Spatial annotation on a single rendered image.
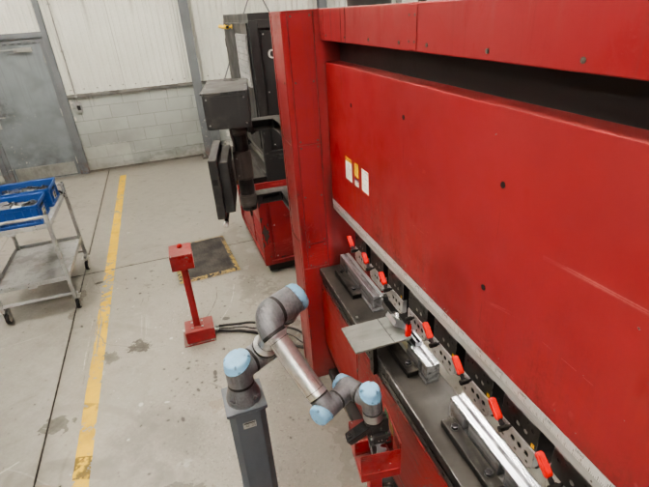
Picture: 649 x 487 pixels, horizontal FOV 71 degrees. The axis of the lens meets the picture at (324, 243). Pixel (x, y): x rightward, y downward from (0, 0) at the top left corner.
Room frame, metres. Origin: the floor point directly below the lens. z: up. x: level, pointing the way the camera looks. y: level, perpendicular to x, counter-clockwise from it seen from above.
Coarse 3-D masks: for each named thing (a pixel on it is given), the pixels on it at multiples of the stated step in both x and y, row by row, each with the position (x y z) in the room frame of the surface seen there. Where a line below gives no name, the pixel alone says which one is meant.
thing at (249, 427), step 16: (224, 400) 1.50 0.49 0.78; (240, 416) 1.43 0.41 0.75; (256, 416) 1.45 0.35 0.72; (240, 432) 1.43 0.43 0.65; (256, 432) 1.45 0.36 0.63; (240, 448) 1.43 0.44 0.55; (256, 448) 1.44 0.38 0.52; (240, 464) 1.44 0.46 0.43; (256, 464) 1.44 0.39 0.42; (272, 464) 1.48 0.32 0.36; (256, 480) 1.43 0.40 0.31; (272, 480) 1.46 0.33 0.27
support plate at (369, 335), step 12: (360, 324) 1.69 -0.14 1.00; (372, 324) 1.68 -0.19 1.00; (384, 324) 1.68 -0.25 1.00; (348, 336) 1.61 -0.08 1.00; (360, 336) 1.60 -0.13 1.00; (372, 336) 1.60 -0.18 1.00; (384, 336) 1.59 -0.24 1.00; (396, 336) 1.58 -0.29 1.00; (360, 348) 1.52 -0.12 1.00; (372, 348) 1.52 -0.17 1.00
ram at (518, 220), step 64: (384, 128) 1.78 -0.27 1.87; (448, 128) 1.35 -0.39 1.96; (512, 128) 1.09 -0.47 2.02; (576, 128) 0.91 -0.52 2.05; (384, 192) 1.78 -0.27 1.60; (448, 192) 1.33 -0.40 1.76; (512, 192) 1.06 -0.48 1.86; (576, 192) 0.88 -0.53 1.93; (640, 192) 0.75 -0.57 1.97; (448, 256) 1.31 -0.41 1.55; (512, 256) 1.03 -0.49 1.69; (576, 256) 0.85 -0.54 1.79; (640, 256) 0.72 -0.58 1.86; (512, 320) 1.00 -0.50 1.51; (576, 320) 0.81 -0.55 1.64; (640, 320) 0.68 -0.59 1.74; (576, 384) 0.78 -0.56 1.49; (640, 384) 0.65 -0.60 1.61; (640, 448) 0.61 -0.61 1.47
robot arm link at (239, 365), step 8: (232, 352) 1.55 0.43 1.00; (240, 352) 1.55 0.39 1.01; (248, 352) 1.55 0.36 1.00; (224, 360) 1.52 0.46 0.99; (232, 360) 1.50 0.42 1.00; (240, 360) 1.49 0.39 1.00; (248, 360) 1.50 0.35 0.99; (256, 360) 1.53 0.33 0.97; (224, 368) 1.49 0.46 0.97; (232, 368) 1.46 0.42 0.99; (240, 368) 1.47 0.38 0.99; (248, 368) 1.49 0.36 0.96; (256, 368) 1.52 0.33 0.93; (232, 376) 1.46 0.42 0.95; (240, 376) 1.46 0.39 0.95; (248, 376) 1.48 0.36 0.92; (232, 384) 1.46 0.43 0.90; (240, 384) 1.46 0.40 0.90; (248, 384) 1.48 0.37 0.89
